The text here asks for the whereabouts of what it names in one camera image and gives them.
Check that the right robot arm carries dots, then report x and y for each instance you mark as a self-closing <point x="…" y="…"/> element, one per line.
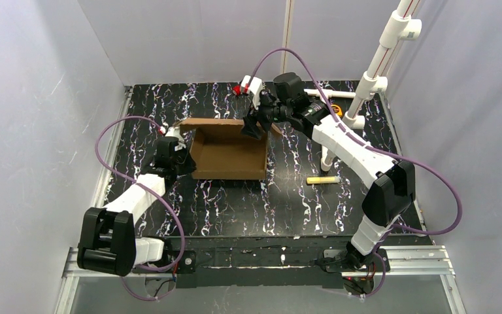
<point x="390" y="183"/>

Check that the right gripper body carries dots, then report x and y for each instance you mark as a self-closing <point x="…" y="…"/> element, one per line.
<point x="259" y="117"/>

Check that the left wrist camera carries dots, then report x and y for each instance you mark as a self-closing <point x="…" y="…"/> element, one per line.
<point x="175" y="131"/>

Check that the red black stamp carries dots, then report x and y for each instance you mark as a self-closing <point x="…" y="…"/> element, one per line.
<point x="236" y="90"/>

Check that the yellow tube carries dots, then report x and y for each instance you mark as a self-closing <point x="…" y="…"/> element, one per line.
<point x="322" y="180"/>

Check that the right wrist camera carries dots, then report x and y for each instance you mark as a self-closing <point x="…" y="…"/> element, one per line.
<point x="252" y="86"/>

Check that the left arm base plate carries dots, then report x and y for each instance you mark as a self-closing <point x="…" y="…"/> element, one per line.
<point x="164" y="254"/>

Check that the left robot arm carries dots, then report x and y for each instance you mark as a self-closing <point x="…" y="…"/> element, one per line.
<point x="108" y="243"/>

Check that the aluminium rail frame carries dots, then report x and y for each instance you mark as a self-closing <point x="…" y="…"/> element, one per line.
<point x="253" y="241"/>

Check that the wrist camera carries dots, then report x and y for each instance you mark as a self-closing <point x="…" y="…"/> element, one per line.
<point x="252" y="86"/>
<point x="175" y="131"/>

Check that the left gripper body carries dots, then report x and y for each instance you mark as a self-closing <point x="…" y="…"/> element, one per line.
<point x="182" y="160"/>

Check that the brown cardboard box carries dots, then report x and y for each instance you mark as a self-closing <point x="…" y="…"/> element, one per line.
<point x="221" y="152"/>

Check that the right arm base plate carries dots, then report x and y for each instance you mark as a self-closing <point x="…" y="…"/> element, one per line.
<point x="339" y="260"/>

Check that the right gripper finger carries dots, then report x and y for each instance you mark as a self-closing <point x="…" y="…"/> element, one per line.
<point x="271" y="127"/>
<point x="251" y="127"/>

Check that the white PVC pipe frame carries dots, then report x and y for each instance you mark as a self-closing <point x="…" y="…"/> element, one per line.
<point x="401" y="26"/>

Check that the orange tape measure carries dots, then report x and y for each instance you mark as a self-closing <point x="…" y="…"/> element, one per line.
<point x="336" y="110"/>

